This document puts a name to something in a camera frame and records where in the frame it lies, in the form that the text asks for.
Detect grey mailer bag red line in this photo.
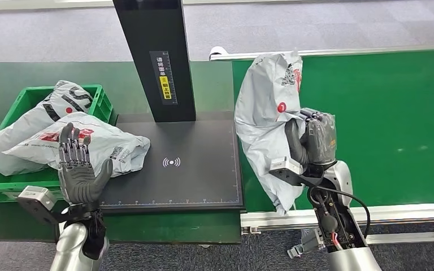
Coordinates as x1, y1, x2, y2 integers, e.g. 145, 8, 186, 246
234, 51, 305, 217

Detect aluminium conveyor frame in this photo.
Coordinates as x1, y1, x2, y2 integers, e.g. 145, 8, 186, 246
207, 44, 434, 248

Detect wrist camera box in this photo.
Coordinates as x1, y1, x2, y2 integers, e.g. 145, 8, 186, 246
269, 156, 305, 187
16, 186, 59, 225

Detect black inbound scanner machine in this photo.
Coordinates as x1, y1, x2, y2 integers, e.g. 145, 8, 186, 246
99, 0, 245, 215

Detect black yellow label sticker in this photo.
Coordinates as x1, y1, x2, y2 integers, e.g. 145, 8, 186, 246
149, 50, 179, 106

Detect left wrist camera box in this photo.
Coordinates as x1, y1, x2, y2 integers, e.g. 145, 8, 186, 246
16, 186, 59, 225

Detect grey mailer bag black stripes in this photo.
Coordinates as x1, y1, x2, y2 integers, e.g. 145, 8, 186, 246
0, 80, 93, 177

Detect green conveyor belt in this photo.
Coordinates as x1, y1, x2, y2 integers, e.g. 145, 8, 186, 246
231, 49, 434, 213

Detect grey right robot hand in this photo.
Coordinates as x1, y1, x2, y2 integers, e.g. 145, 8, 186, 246
284, 107, 337, 167

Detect green plastic crate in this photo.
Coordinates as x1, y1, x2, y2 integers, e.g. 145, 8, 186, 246
0, 84, 118, 204

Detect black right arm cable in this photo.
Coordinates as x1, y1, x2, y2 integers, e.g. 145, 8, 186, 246
313, 186, 371, 240

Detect grey mailer bag red print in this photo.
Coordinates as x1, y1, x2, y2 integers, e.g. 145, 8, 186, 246
2, 112, 151, 178

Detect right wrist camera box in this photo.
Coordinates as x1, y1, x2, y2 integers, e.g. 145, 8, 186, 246
269, 156, 305, 187

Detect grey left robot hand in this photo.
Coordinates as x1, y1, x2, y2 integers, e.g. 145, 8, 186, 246
58, 123, 114, 206

